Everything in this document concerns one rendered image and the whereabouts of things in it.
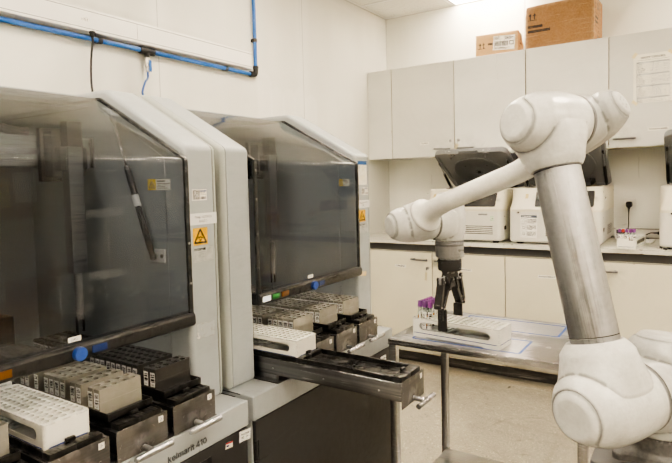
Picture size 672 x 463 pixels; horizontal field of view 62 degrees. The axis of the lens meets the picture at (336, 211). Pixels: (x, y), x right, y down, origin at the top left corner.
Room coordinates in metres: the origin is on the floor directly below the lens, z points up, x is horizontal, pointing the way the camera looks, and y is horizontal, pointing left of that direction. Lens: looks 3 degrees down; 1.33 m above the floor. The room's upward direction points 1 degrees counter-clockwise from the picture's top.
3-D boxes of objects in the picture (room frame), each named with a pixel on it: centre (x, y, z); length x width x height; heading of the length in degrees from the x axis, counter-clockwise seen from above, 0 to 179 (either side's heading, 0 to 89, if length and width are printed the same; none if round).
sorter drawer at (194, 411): (1.52, 0.63, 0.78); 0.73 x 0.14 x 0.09; 57
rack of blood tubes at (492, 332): (1.74, -0.39, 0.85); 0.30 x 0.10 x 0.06; 52
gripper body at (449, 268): (1.77, -0.36, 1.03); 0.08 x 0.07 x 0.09; 141
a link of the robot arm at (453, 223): (1.76, -0.35, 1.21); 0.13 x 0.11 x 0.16; 121
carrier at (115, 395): (1.26, 0.52, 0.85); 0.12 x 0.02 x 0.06; 147
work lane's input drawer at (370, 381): (1.63, 0.07, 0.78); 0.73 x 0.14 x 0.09; 57
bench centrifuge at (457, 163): (4.02, -1.03, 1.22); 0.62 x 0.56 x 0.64; 145
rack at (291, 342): (1.73, 0.22, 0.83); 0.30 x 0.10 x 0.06; 57
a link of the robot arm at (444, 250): (1.77, -0.36, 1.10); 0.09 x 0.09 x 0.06
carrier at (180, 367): (1.39, 0.43, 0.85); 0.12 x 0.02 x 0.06; 147
